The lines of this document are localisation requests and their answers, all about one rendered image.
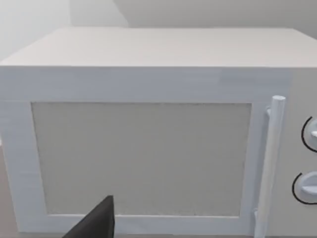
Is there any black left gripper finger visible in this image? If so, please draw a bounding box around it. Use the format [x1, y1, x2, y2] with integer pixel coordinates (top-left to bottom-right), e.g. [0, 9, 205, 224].
[61, 195, 116, 238]

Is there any pale microwave door handle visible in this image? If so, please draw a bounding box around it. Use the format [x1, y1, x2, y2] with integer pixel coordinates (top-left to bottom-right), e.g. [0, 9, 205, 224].
[252, 95, 286, 238]

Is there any pale microwave oven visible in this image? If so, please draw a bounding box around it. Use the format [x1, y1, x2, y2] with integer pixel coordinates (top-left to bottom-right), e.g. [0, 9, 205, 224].
[0, 27, 317, 238]

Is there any pale microwave door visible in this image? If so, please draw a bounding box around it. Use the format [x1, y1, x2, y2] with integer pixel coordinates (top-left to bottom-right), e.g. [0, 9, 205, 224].
[0, 66, 291, 236]

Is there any pale microwave knob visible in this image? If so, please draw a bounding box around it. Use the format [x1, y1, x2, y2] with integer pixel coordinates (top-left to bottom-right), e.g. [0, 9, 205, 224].
[291, 171, 317, 205]
[301, 116, 317, 152]

